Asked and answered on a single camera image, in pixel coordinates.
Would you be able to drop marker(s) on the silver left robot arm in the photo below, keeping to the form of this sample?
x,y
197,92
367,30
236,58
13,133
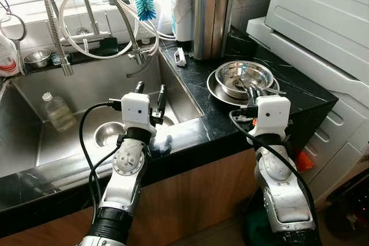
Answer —
x,y
124,182

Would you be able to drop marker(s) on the small orange object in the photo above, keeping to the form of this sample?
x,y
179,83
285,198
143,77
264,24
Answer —
x,y
304,161

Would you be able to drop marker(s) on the small white clip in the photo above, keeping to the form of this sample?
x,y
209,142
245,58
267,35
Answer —
x,y
180,57

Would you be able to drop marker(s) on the shallow steel dish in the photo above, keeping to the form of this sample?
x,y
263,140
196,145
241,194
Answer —
x,y
169,119

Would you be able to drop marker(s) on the steel knife block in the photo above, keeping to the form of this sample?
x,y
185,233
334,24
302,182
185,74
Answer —
x,y
213,21

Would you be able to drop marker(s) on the steel spring faucet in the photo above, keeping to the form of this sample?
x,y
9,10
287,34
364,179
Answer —
x,y
55,33

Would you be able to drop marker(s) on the black sponge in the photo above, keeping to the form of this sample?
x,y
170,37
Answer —
x,y
108,46

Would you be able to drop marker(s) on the wide steel plate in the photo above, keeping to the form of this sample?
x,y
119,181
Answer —
x,y
214,91

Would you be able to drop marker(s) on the small steel bowl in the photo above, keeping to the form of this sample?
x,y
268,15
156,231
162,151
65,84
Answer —
x,y
37,59

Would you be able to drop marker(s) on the stainless steel sink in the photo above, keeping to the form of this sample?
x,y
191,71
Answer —
x,y
86,84

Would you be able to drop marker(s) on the dark round appliance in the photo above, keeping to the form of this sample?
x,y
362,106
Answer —
x,y
351,205

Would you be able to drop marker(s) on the white washing machine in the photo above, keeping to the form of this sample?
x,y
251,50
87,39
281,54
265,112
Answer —
x,y
323,15

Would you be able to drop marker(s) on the wooden cabinet front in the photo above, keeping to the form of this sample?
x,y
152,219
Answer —
x,y
190,200

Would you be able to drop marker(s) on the clear plastic bottle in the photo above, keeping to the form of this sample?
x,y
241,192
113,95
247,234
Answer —
x,y
59,114

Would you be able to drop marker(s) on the deep steel bowl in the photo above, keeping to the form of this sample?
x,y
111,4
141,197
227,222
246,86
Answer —
x,y
236,73

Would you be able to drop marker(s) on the white detergent bottle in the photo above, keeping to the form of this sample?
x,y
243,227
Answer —
x,y
7,59

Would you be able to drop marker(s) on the dark green cloth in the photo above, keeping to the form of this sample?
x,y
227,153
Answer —
x,y
256,231

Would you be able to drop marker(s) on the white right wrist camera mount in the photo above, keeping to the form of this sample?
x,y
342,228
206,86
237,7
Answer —
x,y
272,113

